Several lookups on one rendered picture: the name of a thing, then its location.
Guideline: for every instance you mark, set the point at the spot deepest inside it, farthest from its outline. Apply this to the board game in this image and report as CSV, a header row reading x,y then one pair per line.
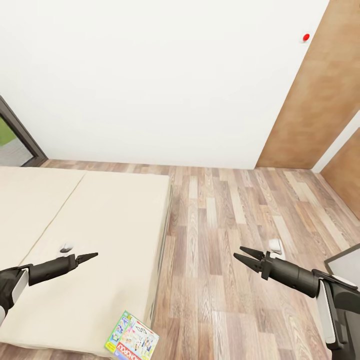
x,y
131,339

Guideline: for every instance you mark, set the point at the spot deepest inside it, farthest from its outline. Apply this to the sliding door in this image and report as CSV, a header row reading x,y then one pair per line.
x,y
324,96
343,172

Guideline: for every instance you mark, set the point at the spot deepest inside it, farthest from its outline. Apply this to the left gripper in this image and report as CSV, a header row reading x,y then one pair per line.
x,y
61,266

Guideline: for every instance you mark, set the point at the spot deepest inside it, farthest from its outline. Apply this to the desk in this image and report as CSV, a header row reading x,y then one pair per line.
x,y
346,265

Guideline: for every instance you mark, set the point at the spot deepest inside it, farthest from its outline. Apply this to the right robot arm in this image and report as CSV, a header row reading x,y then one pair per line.
x,y
338,299

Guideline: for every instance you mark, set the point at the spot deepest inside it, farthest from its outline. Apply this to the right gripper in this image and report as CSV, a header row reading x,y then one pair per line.
x,y
280,270

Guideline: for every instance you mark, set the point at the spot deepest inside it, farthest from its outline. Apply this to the electric switch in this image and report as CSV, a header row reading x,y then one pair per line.
x,y
306,36

